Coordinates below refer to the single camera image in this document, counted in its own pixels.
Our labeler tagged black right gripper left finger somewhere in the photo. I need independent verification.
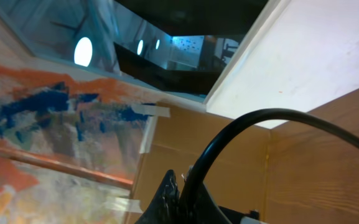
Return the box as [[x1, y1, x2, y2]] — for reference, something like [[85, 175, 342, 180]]
[[135, 169, 179, 224]]

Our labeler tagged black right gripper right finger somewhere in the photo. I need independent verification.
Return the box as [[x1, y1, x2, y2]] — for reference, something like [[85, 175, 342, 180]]
[[194, 184, 260, 224]]

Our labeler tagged black usb cable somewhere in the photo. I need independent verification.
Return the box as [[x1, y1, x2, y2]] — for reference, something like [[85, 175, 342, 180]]
[[179, 108, 359, 215]]

